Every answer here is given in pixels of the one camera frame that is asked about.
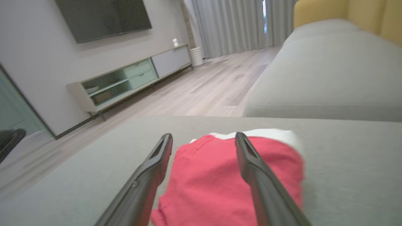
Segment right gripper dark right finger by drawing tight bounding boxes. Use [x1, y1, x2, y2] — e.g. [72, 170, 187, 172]
[235, 132, 312, 226]

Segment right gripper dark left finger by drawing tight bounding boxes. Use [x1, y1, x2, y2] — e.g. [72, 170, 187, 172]
[94, 133, 174, 226]

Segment red jersey white striped sleeves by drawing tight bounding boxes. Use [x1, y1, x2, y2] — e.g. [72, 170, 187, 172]
[150, 128, 305, 226]

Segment large grey fabric ottoman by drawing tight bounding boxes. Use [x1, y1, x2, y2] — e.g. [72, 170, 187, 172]
[0, 116, 402, 226]

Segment low beige television cabinet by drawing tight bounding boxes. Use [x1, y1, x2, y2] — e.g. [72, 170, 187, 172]
[67, 44, 193, 121]

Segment grey sofa seat cushion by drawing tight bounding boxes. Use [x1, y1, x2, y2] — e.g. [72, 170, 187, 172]
[242, 19, 402, 122]

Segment round black floor object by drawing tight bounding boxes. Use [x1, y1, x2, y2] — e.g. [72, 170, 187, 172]
[0, 128, 27, 164]

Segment white ribbed cylinder bin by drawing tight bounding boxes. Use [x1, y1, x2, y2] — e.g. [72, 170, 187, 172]
[190, 46, 205, 67]

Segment teal glass door panel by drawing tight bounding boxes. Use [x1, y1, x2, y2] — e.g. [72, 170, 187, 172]
[0, 64, 57, 140]

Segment grey pleated curtain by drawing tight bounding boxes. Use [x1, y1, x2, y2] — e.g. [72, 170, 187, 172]
[184, 0, 299, 59]

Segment yellow sofa back cushion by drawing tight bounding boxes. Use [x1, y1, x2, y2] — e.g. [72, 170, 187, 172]
[293, 0, 402, 47]

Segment black wall television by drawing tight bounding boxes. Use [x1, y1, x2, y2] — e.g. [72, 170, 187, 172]
[55, 0, 153, 44]

